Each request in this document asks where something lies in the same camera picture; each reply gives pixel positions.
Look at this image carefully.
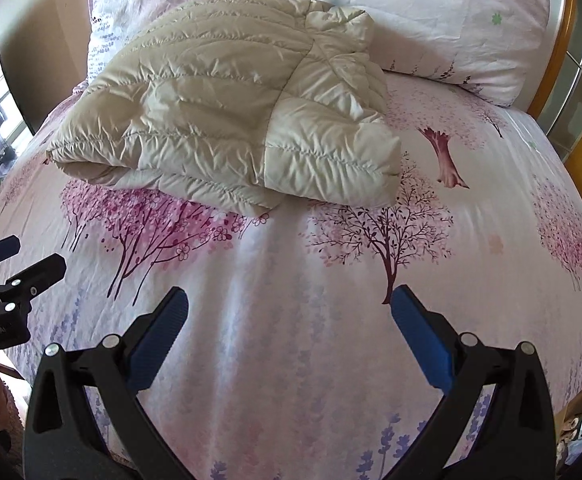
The pink floral bed sheet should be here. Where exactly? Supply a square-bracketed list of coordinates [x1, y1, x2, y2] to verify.
[0, 67, 582, 480]

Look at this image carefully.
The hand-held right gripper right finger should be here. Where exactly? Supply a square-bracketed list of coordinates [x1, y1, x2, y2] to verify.
[390, 284, 557, 480]

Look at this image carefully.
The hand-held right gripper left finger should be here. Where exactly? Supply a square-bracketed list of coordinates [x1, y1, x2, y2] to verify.
[23, 286, 207, 480]

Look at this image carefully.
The pink floral pillow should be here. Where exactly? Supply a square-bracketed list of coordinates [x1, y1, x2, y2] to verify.
[85, 0, 267, 86]
[260, 0, 552, 108]

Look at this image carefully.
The beige quilted down jacket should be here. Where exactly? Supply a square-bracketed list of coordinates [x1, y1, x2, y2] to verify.
[46, 0, 403, 213]

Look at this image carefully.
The glass door cabinet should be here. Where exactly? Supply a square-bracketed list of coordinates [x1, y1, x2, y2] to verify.
[541, 5, 582, 161]

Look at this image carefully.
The wooden headboard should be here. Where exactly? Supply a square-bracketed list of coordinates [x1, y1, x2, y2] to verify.
[521, 0, 582, 201]

